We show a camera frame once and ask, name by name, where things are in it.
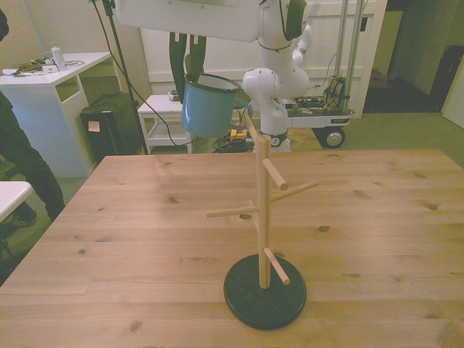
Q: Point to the wheeled cart with aluminium frame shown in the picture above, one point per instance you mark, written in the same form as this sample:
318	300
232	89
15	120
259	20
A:
319	117

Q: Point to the black box with sticky note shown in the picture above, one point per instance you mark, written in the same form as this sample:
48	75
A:
108	134

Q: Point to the white desk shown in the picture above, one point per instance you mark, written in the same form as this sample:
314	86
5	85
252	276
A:
40	108

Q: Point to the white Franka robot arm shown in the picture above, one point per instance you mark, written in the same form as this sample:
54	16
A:
268	87

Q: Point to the small white box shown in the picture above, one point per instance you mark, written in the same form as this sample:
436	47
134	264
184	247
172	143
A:
50	68

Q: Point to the small white side table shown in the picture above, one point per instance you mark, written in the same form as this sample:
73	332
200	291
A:
159	105

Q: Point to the yellow emergency stop button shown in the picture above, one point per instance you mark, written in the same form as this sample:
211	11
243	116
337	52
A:
237	132

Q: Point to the black tripod pole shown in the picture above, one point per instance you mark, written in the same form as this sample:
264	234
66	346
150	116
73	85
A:
125	72

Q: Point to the person in dark clothes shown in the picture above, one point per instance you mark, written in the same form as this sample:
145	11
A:
21	156

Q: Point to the wooden mug tree black base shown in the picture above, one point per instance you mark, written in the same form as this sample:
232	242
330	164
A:
264	304

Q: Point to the blue enamel mug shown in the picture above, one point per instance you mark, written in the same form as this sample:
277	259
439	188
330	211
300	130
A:
206	108

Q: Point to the clear plastic bottle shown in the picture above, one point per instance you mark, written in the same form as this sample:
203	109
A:
58	58

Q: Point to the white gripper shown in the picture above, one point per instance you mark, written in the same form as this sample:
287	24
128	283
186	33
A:
203	21

